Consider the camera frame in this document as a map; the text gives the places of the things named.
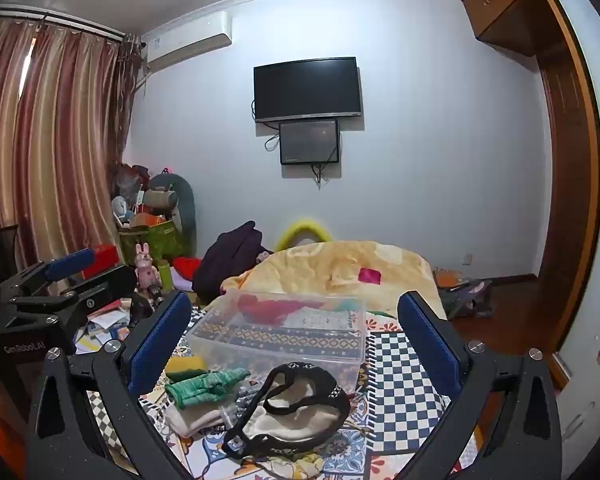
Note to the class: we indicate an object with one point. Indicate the yellow blanket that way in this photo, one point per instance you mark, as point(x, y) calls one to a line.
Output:
point(320, 270)

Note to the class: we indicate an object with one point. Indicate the colourful bag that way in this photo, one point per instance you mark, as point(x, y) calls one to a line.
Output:
point(462, 292)

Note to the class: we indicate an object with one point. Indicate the wall socket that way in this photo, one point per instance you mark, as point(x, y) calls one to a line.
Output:
point(465, 259)

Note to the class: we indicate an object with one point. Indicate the grey plush toy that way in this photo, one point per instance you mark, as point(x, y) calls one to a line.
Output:
point(167, 197)

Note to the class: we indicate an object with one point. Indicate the yellow sponge cloth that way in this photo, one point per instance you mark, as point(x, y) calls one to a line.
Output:
point(185, 366)

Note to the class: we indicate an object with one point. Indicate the curtain rail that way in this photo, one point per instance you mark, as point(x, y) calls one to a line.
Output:
point(60, 22)

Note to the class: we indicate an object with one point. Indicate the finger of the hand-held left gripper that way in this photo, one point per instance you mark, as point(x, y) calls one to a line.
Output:
point(105, 282)
point(70, 263)

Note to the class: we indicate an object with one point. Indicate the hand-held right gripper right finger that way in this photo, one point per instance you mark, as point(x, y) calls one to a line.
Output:
point(428, 347)

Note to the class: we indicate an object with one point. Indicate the cream folded cloth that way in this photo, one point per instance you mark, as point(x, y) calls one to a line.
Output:
point(195, 419)

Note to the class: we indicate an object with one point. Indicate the green storage box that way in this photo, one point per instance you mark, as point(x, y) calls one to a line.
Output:
point(155, 242)

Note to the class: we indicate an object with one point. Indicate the pile of papers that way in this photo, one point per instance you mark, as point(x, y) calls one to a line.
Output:
point(102, 327)

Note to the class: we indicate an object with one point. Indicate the pale patterned cloth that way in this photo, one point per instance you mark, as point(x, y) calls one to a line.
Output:
point(322, 319)

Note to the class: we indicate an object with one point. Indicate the small black monitor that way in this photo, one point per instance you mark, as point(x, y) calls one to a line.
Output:
point(309, 141)

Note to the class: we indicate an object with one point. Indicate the yellow patterned cloth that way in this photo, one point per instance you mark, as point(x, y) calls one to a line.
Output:
point(290, 467)

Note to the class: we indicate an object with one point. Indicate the striped red curtain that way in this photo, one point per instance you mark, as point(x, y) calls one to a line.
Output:
point(55, 150)

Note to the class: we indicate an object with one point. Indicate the cream underwear with black trim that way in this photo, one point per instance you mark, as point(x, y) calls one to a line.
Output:
point(295, 410)

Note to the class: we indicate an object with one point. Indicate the green knit socks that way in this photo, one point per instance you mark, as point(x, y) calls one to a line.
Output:
point(202, 386)

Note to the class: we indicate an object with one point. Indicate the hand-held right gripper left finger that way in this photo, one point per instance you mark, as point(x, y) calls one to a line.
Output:
point(159, 347)

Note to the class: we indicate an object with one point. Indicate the red garment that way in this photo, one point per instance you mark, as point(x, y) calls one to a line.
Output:
point(186, 267)

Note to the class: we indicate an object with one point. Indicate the black wall television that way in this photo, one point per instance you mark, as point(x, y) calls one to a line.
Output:
point(307, 89)

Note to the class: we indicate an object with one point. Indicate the pink rabbit toy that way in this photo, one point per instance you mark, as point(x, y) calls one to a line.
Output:
point(146, 267)

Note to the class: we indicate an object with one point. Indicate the clear plastic storage box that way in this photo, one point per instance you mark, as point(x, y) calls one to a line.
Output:
point(280, 345)

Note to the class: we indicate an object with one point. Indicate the dark clothing pile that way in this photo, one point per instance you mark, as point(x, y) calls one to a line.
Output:
point(225, 260)

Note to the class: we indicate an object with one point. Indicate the white air conditioner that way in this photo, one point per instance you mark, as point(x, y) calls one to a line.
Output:
point(190, 40)

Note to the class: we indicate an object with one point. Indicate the red cloth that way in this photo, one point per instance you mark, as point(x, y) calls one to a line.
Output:
point(267, 309)

